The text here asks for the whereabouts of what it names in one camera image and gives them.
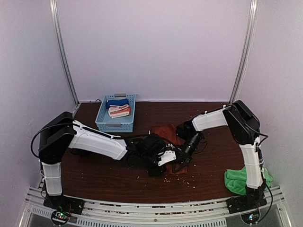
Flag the green microfiber towel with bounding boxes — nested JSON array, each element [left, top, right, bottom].
[[224, 165, 274, 196]]

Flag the right aluminium post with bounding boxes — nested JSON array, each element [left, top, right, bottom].
[[229, 0, 259, 103]]

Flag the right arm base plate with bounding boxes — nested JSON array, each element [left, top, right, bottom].
[[226, 196, 267, 214]]

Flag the blue rolled towel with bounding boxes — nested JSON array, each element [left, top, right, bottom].
[[106, 98, 129, 109]]

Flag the aluminium post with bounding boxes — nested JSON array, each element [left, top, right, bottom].
[[229, 0, 259, 103], [49, 0, 80, 105]]

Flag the dark red towel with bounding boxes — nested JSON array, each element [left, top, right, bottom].
[[151, 124, 187, 175]]

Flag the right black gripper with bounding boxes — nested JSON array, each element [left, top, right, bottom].
[[173, 132, 203, 173]]

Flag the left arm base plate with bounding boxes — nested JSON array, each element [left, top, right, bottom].
[[43, 196, 84, 215]]

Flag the light blue plastic basket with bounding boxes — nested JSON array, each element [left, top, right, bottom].
[[95, 93, 136, 133]]

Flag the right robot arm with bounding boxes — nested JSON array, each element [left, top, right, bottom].
[[176, 100, 268, 209]]

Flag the left aluminium post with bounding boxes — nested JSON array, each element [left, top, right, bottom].
[[49, 0, 80, 105]]

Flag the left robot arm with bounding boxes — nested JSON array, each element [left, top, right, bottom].
[[30, 112, 177, 210]]

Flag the orange white rolled towel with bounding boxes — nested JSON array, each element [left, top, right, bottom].
[[108, 105, 131, 119]]

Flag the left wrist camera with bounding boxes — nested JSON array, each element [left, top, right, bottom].
[[142, 134, 178, 167]]

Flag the aluminium front rail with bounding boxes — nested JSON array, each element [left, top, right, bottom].
[[18, 185, 292, 227]]

